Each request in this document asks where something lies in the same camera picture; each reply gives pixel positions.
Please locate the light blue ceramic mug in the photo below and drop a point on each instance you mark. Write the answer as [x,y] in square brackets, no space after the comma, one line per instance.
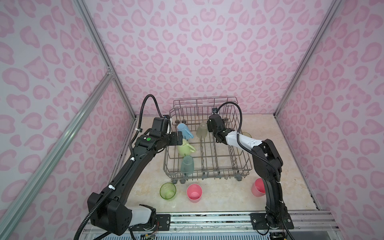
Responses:
[187,134]

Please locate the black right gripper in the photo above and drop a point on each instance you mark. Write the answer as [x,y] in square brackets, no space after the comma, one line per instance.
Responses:
[209,122]

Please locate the pink plastic cup centre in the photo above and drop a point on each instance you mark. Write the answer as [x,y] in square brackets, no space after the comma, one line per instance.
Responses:
[194,193]

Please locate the left aluminium frame strut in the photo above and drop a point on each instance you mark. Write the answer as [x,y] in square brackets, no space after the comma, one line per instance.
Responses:
[20,205]

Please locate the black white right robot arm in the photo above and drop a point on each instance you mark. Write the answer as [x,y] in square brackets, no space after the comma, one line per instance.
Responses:
[267,163]

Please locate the pink plastic cup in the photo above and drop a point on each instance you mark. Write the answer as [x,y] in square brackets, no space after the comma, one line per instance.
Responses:
[258,188]
[194,193]

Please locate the teal textured plastic cup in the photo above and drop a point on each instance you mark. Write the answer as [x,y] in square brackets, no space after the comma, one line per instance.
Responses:
[187,167]

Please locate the yellow-green plastic cup right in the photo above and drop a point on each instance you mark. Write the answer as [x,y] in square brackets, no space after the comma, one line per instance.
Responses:
[247,134]

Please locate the pale yellow plastic cup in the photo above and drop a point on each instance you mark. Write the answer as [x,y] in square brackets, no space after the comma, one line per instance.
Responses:
[202,130]

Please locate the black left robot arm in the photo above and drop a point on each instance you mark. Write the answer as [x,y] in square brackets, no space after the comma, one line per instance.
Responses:
[107,210]

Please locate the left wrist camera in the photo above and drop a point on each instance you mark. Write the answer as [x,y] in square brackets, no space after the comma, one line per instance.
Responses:
[169,124]

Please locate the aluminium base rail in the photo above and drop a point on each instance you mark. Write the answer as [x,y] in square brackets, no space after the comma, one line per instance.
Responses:
[303,225]

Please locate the grey wire dish rack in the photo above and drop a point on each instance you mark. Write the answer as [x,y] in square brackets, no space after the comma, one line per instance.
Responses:
[211,159]

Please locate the green transparent plastic cup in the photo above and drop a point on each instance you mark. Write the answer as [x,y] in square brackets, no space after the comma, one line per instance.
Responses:
[168,191]

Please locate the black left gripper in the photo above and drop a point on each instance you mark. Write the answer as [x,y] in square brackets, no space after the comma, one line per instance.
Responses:
[174,141]

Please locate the pink plastic cup right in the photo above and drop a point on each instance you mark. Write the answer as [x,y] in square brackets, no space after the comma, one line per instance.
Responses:
[258,188]

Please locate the light green ceramic mug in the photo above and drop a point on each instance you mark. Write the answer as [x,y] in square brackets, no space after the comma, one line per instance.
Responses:
[185,149]

